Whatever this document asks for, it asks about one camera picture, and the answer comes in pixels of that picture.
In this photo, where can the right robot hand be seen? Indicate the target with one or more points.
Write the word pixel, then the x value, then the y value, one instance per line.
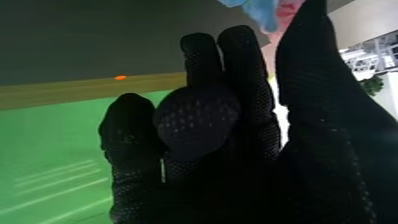
pixel 236 160

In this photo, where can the pink flower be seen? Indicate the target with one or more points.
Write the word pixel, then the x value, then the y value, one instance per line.
pixel 286 8

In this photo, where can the blue flower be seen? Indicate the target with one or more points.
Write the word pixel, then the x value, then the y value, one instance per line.
pixel 259 11

